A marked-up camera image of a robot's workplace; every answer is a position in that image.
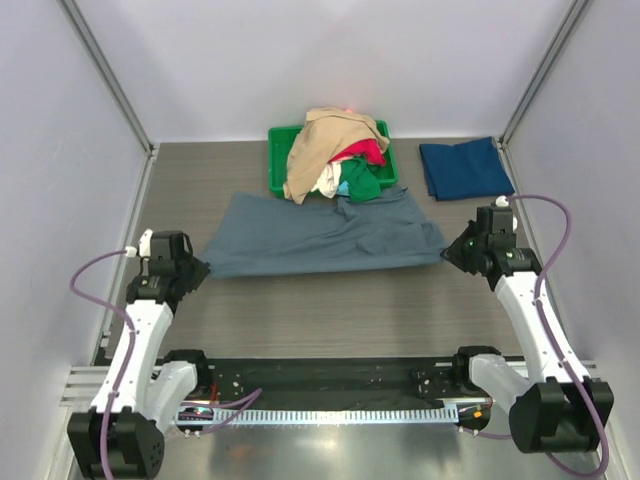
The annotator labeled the grey-blue t shirt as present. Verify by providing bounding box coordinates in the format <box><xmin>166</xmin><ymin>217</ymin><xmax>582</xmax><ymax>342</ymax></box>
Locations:
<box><xmin>202</xmin><ymin>186</ymin><xmax>446</xmax><ymax>278</ymax></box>

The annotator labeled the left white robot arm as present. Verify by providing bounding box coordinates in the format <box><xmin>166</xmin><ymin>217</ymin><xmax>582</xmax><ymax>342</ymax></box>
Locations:
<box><xmin>67</xmin><ymin>229</ymin><xmax>212</xmax><ymax>479</ymax></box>

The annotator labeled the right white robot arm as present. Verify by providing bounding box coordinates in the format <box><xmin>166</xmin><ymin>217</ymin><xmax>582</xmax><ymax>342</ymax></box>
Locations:
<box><xmin>442</xmin><ymin>197</ymin><xmax>614</xmax><ymax>454</ymax></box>

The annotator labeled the folded dark blue t shirt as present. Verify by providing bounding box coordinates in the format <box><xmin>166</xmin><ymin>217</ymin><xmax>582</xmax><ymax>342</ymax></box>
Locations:
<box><xmin>419</xmin><ymin>137</ymin><xmax>515</xmax><ymax>201</ymax></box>

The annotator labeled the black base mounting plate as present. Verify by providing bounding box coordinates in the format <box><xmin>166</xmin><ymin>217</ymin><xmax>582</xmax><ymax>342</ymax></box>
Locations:
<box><xmin>209</xmin><ymin>357</ymin><xmax>490</xmax><ymax>411</ymax></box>

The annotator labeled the green t shirt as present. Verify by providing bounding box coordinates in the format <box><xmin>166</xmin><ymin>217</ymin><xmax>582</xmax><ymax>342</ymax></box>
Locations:
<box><xmin>340</xmin><ymin>157</ymin><xmax>382</xmax><ymax>203</ymax></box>

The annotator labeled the light blue t shirt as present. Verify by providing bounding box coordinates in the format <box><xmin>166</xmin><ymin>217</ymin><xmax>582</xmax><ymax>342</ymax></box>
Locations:
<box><xmin>336</xmin><ymin>181</ymin><xmax>351</xmax><ymax>198</ymax></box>

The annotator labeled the red t shirt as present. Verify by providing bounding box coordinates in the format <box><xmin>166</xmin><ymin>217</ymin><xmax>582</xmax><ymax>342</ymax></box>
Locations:
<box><xmin>330</xmin><ymin>139</ymin><xmax>387</xmax><ymax>166</ymax></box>

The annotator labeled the white t shirt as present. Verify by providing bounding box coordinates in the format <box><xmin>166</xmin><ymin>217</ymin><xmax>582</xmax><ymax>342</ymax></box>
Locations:
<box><xmin>311</xmin><ymin>162</ymin><xmax>342</xmax><ymax>198</ymax></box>

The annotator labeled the green plastic bin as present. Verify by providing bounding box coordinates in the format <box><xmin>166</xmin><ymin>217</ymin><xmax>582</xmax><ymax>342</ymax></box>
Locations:
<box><xmin>267</xmin><ymin>125</ymin><xmax>399</xmax><ymax>198</ymax></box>

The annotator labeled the beige t shirt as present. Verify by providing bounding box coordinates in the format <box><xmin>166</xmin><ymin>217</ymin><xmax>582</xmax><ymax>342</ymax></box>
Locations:
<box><xmin>283</xmin><ymin>107</ymin><xmax>390</xmax><ymax>204</ymax></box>

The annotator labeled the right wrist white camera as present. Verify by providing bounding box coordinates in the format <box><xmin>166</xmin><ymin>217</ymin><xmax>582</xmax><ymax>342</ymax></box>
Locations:
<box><xmin>492</xmin><ymin>196</ymin><xmax>511</xmax><ymax>210</ymax></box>

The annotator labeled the wrist white camera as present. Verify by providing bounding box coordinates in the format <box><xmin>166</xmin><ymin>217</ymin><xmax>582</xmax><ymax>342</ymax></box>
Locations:
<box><xmin>125</xmin><ymin>229</ymin><xmax>153</xmax><ymax>258</ymax></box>
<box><xmin>492</xmin><ymin>196</ymin><xmax>511</xmax><ymax>210</ymax></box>

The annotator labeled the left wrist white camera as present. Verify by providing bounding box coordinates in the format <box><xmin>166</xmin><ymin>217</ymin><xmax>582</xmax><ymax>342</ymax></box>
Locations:
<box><xmin>125</xmin><ymin>229</ymin><xmax>153</xmax><ymax>258</ymax></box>

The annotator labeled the white slotted cable duct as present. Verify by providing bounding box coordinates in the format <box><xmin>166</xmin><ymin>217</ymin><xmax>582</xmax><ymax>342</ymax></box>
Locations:
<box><xmin>174</xmin><ymin>404</ymin><xmax>459</xmax><ymax>428</ymax></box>

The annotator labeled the aluminium frame rail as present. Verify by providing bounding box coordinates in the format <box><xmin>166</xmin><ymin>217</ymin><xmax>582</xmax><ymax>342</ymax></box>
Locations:
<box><xmin>61</xmin><ymin>360</ymin><xmax>602</xmax><ymax>404</ymax></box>

